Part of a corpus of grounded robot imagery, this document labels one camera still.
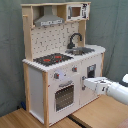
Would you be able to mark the grey toy sink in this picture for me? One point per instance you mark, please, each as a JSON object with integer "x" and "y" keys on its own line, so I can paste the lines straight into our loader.
{"x": 79, "y": 51}

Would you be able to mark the black toy stovetop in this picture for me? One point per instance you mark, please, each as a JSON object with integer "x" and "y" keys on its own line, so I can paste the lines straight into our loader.
{"x": 52, "y": 59}

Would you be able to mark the left red stove knob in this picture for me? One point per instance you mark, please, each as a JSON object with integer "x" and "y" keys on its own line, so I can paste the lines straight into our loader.
{"x": 56, "y": 75}

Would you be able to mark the red stove knob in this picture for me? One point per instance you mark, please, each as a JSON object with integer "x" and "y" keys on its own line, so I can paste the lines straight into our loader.
{"x": 56, "y": 75}
{"x": 74, "y": 69}

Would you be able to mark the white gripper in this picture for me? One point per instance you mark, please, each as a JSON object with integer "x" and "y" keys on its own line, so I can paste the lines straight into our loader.
{"x": 98, "y": 84}

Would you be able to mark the black toy faucet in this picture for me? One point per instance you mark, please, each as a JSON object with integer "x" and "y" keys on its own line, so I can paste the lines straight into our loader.
{"x": 73, "y": 40}

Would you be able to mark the grey backdrop curtain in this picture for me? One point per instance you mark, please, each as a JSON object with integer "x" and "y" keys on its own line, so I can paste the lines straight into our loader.
{"x": 107, "y": 27}

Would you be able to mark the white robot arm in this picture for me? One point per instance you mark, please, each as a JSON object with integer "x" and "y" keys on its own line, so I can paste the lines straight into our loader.
{"x": 117, "y": 91}

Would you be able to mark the wooden toy kitchen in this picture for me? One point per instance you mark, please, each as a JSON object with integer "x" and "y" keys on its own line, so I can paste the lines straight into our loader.
{"x": 40, "y": 84}

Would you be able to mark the toy oven door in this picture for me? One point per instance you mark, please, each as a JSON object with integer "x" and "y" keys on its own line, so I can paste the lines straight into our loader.
{"x": 64, "y": 96}

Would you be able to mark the grey range hood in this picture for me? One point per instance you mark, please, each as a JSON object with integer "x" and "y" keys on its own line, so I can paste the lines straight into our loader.
{"x": 48, "y": 18}

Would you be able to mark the toy microwave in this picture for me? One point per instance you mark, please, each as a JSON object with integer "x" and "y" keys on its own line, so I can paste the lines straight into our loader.
{"x": 77, "y": 11}

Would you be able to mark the toy dishwasher cabinet door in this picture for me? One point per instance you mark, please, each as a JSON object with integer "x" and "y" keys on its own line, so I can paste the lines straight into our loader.
{"x": 90, "y": 69}

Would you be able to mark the right red stove knob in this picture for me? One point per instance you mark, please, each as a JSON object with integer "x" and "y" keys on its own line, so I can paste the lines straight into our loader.
{"x": 74, "y": 69}

